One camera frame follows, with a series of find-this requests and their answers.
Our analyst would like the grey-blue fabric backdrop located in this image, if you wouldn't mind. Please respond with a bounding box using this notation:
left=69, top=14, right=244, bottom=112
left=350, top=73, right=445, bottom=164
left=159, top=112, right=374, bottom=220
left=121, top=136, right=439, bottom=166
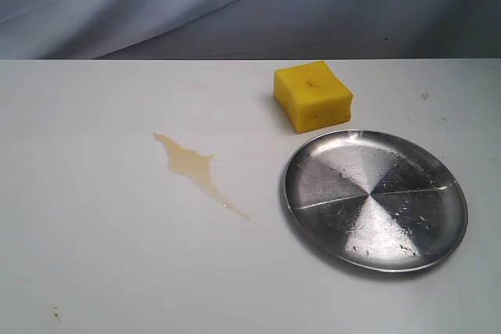
left=1, top=0, right=500, bottom=59

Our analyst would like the round steel plate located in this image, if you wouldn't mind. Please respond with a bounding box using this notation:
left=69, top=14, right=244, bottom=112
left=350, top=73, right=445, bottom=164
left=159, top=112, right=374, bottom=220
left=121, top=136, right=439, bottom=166
left=280, top=129, right=468, bottom=273

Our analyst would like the yellow sponge block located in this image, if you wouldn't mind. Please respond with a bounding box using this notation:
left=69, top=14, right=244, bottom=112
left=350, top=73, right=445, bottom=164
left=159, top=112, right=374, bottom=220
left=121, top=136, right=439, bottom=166
left=273, top=61, right=353, bottom=134

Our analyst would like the yellowish liquid spill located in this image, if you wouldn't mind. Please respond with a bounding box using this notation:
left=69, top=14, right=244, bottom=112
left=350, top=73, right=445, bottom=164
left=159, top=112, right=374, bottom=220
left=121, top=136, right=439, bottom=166
left=153, top=133, right=251, bottom=221

